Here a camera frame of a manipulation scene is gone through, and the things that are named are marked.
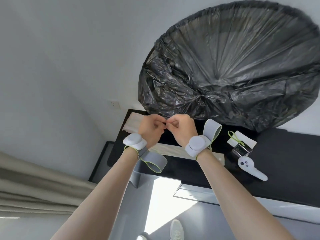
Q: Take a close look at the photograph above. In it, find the white grey wrist tracker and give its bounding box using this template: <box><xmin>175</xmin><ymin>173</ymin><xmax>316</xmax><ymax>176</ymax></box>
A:
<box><xmin>184</xmin><ymin>119</ymin><xmax>223</xmax><ymax>162</ymax></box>
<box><xmin>122</xmin><ymin>133</ymin><xmax>168</xmax><ymax>175</ymax></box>

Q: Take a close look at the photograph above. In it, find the black plastic bag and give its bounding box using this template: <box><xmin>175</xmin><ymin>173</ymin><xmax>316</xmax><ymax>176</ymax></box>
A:
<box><xmin>138</xmin><ymin>0</ymin><xmax>320</xmax><ymax>133</ymax></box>

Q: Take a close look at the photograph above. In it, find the person's left forearm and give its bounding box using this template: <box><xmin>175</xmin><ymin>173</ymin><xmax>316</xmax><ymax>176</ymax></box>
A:
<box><xmin>51</xmin><ymin>147</ymin><xmax>140</xmax><ymax>240</ymax></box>

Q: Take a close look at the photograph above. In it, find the green cord loop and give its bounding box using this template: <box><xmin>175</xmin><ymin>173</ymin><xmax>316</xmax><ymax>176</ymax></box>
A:
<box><xmin>228</xmin><ymin>130</ymin><xmax>247</xmax><ymax>148</ymax></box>

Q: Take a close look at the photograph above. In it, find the beige curtain strap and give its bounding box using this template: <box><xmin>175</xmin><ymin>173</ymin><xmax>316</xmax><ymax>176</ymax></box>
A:
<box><xmin>149</xmin><ymin>143</ymin><xmax>225</xmax><ymax>168</ymax></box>

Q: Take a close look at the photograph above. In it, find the white paper card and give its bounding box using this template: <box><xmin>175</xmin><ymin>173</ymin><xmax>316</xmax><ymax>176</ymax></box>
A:
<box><xmin>227</xmin><ymin>130</ymin><xmax>257</xmax><ymax>149</ymax></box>

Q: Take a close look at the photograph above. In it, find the white sneaker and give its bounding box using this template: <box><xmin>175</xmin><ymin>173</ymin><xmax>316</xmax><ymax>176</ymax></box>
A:
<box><xmin>170</xmin><ymin>219</ymin><xmax>185</xmax><ymax>240</ymax></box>

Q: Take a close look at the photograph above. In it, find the person's right forearm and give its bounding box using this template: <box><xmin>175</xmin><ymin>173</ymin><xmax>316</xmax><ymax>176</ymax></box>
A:
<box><xmin>196</xmin><ymin>150</ymin><xmax>298</xmax><ymax>240</ymax></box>

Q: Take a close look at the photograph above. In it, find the white handheld controller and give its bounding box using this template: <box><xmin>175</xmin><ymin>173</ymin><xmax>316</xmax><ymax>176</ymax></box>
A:
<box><xmin>238</xmin><ymin>156</ymin><xmax>268</xmax><ymax>182</ymax></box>

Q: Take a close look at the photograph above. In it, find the person's left hand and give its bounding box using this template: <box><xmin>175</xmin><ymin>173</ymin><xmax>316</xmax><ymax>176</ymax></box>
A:
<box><xmin>138</xmin><ymin>113</ymin><xmax>167</xmax><ymax>150</ymax></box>

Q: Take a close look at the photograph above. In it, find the person's right hand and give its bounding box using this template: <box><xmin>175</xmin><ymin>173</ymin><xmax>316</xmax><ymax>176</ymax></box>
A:
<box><xmin>167</xmin><ymin>114</ymin><xmax>200</xmax><ymax>148</ymax></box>

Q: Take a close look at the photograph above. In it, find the black desk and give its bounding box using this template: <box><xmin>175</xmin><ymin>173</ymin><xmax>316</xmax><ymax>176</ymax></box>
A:
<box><xmin>89</xmin><ymin>109</ymin><xmax>320</xmax><ymax>208</ymax></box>

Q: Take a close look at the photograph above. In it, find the folded white towel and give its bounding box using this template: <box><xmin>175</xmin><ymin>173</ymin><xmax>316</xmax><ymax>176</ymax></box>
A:
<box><xmin>122</xmin><ymin>112</ymin><xmax>147</xmax><ymax>134</ymax></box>

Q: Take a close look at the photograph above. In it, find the beige curtain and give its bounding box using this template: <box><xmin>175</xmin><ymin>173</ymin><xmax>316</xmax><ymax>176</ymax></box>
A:
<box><xmin>0</xmin><ymin>151</ymin><xmax>98</xmax><ymax>219</ymax></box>

